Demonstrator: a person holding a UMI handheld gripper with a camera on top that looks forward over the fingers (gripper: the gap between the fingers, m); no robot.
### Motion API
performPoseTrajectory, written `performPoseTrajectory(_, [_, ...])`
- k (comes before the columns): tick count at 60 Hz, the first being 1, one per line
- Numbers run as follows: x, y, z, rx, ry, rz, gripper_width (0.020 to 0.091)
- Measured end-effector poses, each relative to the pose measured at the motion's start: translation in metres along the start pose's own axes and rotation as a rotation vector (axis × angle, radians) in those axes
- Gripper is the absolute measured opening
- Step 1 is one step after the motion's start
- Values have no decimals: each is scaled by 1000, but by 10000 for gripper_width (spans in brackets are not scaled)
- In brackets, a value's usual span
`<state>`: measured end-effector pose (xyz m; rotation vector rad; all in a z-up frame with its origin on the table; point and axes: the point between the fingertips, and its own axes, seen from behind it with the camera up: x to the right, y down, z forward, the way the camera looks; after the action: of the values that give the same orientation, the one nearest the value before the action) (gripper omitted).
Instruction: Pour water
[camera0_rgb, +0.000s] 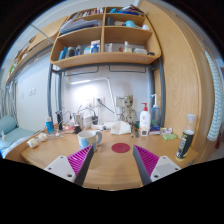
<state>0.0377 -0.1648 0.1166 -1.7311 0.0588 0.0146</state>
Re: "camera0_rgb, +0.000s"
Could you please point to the white mug with blue map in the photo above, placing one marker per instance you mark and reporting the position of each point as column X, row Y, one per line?
column 86, row 138

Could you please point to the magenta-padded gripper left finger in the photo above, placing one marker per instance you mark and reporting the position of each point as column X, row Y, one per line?
column 60, row 165

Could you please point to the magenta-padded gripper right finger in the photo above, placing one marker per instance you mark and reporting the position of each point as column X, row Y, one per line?
column 165, row 166

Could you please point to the light blue pillow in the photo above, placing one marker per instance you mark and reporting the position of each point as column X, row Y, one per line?
column 7, row 124

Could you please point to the small white desk clock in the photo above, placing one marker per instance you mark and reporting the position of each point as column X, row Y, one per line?
column 144, row 132

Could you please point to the clear bottle with dark label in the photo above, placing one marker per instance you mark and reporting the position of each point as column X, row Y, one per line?
column 185, row 143

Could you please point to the wooden wardrobe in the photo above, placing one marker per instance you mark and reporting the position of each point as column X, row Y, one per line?
column 180, row 83

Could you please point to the white tissue pack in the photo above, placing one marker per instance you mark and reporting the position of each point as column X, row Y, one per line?
column 120, row 128

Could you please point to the green striped hanging towel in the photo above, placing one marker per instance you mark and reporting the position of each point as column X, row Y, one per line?
column 215, row 110

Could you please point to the wooden shelf unit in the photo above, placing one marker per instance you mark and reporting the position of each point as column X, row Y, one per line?
column 110, row 56

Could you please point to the white charger block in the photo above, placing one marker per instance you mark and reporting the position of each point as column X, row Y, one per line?
column 87, row 120

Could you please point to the black electric shaver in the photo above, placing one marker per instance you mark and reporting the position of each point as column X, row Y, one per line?
column 60, row 121

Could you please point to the white tape roll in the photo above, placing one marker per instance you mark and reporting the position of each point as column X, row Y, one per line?
column 32, row 143
column 43, row 137

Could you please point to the bed with light blue sheet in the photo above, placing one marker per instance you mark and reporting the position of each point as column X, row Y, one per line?
column 15, row 138

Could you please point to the white pump bottle red cap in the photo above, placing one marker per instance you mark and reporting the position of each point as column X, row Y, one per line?
column 145, row 120

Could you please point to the small black cube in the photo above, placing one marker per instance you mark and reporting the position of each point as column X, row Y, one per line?
column 77, row 129

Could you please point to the wooden tree figurine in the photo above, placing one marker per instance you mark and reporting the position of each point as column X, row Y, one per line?
column 128, row 111

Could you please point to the small green sponge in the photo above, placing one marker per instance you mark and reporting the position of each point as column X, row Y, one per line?
column 170, row 136

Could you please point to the blue spray bottle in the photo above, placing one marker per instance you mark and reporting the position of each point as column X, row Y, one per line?
column 155, row 115

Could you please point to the small blue bottle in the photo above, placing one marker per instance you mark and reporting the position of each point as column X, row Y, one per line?
column 49, row 126

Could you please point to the long wooden wall shelf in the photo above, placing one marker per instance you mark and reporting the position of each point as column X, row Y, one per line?
column 40, row 45

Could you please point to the small blue box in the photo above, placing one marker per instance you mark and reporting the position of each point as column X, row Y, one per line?
column 154, row 130

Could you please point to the flat round red coaster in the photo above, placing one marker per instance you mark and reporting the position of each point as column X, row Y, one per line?
column 120, row 147

